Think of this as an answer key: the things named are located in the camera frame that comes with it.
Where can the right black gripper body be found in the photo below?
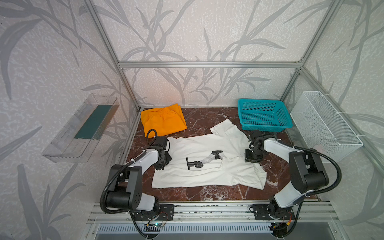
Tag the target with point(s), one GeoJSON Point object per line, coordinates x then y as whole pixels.
{"type": "Point", "coordinates": [250, 155]}

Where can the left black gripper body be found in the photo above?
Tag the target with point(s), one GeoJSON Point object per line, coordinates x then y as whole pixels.
{"type": "Point", "coordinates": [163, 159]}

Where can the orange drawstring shorts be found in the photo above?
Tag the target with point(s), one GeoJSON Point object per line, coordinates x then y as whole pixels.
{"type": "Point", "coordinates": [164, 121]}

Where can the white garment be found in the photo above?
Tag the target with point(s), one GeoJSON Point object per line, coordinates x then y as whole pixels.
{"type": "Point", "coordinates": [214, 159]}

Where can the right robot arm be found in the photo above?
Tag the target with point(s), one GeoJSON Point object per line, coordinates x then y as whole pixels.
{"type": "Point", "coordinates": [307, 172]}

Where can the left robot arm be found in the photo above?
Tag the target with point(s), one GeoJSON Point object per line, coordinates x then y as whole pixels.
{"type": "Point", "coordinates": [123, 191]}

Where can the teal plastic basket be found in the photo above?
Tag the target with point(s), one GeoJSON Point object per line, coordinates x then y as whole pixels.
{"type": "Point", "coordinates": [264, 115]}

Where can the small circuit board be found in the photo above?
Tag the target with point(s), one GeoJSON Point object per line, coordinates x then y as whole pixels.
{"type": "Point", "coordinates": [156, 224]}

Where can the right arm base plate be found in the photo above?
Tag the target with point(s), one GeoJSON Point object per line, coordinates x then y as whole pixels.
{"type": "Point", "coordinates": [261, 211]}

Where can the pink object in wire basket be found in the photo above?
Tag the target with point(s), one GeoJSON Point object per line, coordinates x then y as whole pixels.
{"type": "Point", "coordinates": [321, 149]}

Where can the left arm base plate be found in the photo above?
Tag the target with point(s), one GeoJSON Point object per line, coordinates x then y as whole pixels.
{"type": "Point", "coordinates": [165, 213]}

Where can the aluminium mounting rail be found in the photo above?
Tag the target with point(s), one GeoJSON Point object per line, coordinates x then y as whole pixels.
{"type": "Point", "coordinates": [219, 212]}

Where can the white wire mesh basket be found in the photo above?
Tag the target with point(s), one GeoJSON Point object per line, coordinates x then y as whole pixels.
{"type": "Point", "coordinates": [319, 123]}

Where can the clear acrylic wall shelf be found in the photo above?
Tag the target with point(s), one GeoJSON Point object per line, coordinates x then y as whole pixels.
{"type": "Point", "coordinates": [78, 139]}

